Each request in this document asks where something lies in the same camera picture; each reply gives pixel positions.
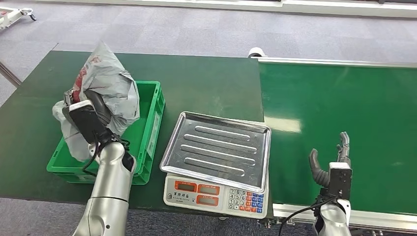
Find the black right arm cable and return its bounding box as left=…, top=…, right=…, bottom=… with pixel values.
left=277, top=195, right=337, bottom=236

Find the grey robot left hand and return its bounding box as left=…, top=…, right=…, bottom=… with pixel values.
left=63, top=89, right=114, bottom=128

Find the grey plastic mail package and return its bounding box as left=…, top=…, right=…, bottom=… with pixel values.
left=52, top=39, right=141, bottom=163

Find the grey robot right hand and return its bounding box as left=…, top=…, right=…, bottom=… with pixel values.
left=308, top=131, right=352, bottom=188

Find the steel weighing tray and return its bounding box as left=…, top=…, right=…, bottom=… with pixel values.
left=159, top=111, right=272, bottom=194

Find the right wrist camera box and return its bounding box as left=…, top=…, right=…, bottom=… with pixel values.
left=327, top=161, right=354, bottom=200

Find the white electronic scale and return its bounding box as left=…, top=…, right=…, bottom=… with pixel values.
left=162, top=172, right=270, bottom=220

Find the metal table leg bar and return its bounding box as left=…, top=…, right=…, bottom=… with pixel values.
left=0, top=60, right=24, bottom=88

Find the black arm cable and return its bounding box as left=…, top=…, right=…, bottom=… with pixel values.
left=81, top=131, right=132, bottom=178
left=277, top=195, right=337, bottom=236

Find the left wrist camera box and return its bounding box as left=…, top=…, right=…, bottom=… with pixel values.
left=61, top=99, right=112, bottom=145

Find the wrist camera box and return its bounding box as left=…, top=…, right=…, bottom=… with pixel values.
left=327, top=161, right=354, bottom=200
left=61, top=99, right=112, bottom=145

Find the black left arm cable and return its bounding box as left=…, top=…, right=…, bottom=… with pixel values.
left=81, top=131, right=132, bottom=178

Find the white conveyor roller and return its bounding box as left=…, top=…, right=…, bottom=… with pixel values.
left=248, top=47, right=268, bottom=59

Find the green conveyor belt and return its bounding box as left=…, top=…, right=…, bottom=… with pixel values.
left=251, top=57, right=417, bottom=230

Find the green plastic crate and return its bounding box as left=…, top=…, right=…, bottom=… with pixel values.
left=46, top=80, right=166, bottom=186

